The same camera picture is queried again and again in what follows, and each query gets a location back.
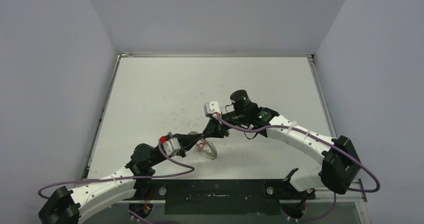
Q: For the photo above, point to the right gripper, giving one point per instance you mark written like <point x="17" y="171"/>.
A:
<point x="219" y="124"/>

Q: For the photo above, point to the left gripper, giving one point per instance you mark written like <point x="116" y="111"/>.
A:
<point x="187" y="141"/>

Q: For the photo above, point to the metal key organizer disc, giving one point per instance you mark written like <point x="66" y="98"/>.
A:
<point x="210" y="151"/>

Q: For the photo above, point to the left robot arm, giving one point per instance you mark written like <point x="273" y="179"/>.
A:
<point x="77" y="204"/>

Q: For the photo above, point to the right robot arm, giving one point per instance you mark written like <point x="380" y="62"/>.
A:
<point x="337" y="157"/>

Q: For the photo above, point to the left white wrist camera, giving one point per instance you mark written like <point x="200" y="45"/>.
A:
<point x="170" y="144"/>

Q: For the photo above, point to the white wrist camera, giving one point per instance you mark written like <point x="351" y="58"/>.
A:
<point x="211" y="108"/>
<point x="170" y="144"/>

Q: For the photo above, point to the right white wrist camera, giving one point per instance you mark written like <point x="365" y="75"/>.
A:
<point x="211" y="108"/>

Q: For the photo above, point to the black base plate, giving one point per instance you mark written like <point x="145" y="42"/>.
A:
<point x="178" y="205"/>

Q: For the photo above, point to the aluminium frame rail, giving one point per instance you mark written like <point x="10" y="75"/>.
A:
<point x="245" y="189"/>

